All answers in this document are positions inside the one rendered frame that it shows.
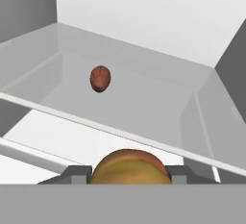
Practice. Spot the orange yellow apricot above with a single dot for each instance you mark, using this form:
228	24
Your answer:
131	168

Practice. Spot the clear glass fridge shelf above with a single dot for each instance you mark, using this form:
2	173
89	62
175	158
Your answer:
29	152
128	99

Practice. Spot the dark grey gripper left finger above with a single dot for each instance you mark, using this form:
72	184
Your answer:
77	173

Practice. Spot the reddish brown sweet potato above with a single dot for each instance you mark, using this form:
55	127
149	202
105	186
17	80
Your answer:
100	78

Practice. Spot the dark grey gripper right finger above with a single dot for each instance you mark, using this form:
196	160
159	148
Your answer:
181	174

